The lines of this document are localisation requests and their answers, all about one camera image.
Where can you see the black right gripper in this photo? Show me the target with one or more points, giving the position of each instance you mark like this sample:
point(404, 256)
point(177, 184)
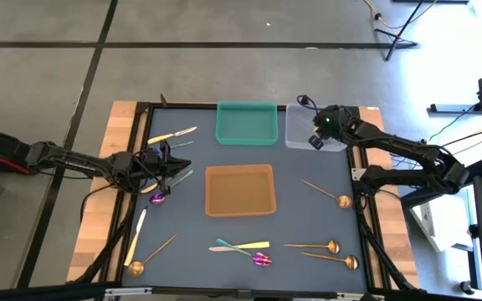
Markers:
point(343, 125)

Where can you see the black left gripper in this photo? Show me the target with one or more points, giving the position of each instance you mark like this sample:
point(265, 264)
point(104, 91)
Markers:
point(157, 165)

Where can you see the gold metal spoon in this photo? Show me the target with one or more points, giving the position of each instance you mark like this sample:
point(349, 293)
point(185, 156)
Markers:
point(344, 201)
point(135, 268)
point(333, 246)
point(352, 262)

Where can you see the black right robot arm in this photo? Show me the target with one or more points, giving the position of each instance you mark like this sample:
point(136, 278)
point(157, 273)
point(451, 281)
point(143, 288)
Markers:
point(391, 142)

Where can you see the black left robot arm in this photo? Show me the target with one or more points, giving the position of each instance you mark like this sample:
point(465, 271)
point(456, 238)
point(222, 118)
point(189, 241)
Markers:
point(78, 161)

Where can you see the clear plastic bin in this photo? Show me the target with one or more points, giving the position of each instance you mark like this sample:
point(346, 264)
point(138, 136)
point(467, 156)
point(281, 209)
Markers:
point(299, 129)

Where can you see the orange plastic bin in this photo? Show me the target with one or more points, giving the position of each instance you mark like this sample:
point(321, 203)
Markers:
point(241, 192)

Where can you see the teal plastic bin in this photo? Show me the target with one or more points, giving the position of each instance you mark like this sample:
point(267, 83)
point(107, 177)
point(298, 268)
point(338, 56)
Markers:
point(245, 125)

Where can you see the grey table mat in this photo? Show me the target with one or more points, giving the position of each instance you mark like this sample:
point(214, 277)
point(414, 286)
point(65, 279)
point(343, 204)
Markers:
point(308, 226)

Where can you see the black tripod stand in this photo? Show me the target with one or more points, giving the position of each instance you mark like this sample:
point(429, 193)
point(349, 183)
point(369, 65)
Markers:
point(396, 42)

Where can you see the black stand base bar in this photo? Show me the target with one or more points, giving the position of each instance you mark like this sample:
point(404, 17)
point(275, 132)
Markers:
point(446, 108)

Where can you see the white cardboard box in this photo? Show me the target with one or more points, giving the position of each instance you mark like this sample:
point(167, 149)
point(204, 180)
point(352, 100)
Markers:
point(437, 221)

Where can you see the black metal crossbar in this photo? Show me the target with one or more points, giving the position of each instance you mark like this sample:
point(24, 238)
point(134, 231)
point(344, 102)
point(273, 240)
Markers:
point(36, 292)

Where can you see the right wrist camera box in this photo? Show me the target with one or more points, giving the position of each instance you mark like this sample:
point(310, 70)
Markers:
point(328, 121)

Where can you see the black aluminium table frame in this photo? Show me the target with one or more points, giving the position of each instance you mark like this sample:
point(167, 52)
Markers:
point(182, 105)

